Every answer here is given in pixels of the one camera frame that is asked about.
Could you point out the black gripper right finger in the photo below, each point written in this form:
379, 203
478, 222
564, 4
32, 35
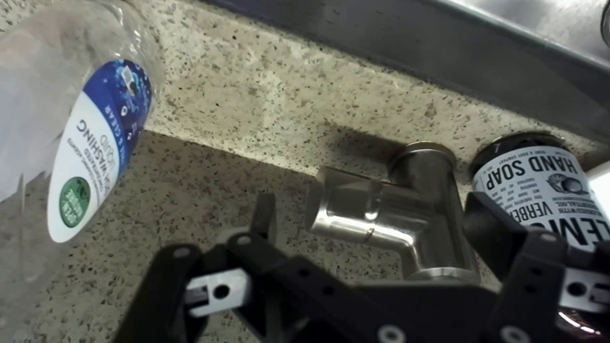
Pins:
539, 286

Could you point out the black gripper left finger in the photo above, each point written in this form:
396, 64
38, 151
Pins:
297, 279

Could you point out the stainless steel faucet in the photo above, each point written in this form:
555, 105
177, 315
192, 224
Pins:
412, 210

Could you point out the amber hand soap pump bottle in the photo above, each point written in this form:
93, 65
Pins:
539, 184

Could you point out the white soap dish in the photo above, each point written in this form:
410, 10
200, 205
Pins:
600, 182

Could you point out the clear dish soap bottle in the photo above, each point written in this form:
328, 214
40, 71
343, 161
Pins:
95, 145

